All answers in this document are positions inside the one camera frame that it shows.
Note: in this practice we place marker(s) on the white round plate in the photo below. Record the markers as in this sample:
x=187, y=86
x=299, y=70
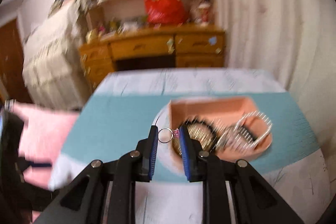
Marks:
x=168, y=159

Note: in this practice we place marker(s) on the white leaf print curtain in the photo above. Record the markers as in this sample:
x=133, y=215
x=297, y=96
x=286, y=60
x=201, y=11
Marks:
x=267, y=24

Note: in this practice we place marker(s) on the pink blanket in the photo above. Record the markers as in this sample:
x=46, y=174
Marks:
x=42, y=134

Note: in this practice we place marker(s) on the red patterned paper cup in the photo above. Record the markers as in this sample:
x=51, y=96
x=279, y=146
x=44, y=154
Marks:
x=204, y=14

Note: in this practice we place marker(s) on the red plastic bag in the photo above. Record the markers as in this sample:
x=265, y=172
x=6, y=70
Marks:
x=164, y=10

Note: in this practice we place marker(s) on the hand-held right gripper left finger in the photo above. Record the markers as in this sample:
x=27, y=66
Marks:
x=153, y=153

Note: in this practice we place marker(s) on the pink plastic storage box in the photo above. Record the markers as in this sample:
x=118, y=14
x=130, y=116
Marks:
x=210, y=108

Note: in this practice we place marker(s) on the wooden desk with drawers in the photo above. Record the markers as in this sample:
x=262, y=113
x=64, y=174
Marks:
x=141, y=48

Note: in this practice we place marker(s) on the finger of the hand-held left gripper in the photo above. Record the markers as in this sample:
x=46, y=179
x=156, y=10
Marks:
x=36, y=164
x=42, y=197

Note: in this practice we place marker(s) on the cream mug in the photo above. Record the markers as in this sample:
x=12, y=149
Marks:
x=92, y=35

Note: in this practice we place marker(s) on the brown wooden door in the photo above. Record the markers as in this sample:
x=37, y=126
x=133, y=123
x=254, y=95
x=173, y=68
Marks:
x=11, y=56

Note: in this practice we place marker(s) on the tree print tablecloth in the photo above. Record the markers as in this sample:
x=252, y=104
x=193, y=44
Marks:
x=110, y=121

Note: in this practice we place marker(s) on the white lace covered cabinet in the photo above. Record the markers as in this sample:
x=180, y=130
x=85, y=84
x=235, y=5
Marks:
x=52, y=61

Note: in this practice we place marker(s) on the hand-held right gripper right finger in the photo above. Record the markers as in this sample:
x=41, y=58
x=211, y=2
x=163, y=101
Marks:
x=185, y=153

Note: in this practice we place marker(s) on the black hat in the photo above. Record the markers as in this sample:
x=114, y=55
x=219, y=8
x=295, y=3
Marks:
x=59, y=2

